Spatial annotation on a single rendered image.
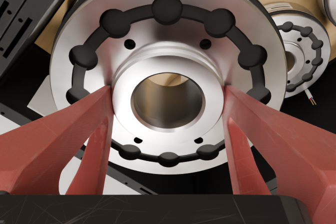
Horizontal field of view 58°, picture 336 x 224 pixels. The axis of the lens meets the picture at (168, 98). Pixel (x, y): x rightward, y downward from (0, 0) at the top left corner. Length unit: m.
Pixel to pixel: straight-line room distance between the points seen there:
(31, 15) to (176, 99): 0.14
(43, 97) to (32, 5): 0.12
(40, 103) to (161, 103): 0.20
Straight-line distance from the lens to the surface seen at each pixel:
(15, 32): 0.26
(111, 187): 0.76
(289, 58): 0.35
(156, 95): 0.16
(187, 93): 0.15
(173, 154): 0.16
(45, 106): 0.33
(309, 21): 0.32
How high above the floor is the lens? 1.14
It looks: 53 degrees down
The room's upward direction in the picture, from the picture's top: 176 degrees counter-clockwise
